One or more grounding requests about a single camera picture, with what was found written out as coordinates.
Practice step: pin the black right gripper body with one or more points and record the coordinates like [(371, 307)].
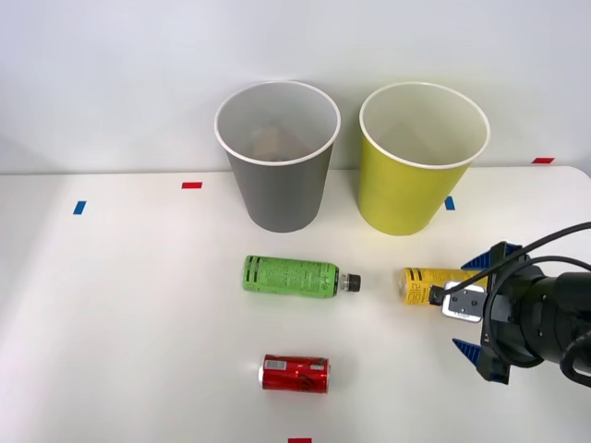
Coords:
[(522, 323)]

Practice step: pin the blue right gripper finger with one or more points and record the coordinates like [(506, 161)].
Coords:
[(496, 258), (485, 362)]

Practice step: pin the yellow drink can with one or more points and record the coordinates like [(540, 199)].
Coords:
[(418, 286)]

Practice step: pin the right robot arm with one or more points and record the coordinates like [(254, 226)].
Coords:
[(572, 295)]

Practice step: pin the yellow-green plastic waste bin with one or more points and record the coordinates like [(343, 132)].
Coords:
[(401, 198)]

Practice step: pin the red drink can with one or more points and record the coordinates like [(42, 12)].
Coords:
[(295, 376)]

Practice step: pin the green labelled plastic bottle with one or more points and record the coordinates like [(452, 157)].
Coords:
[(286, 277)]

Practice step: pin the grey plastic waste bin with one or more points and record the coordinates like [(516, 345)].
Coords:
[(281, 194)]

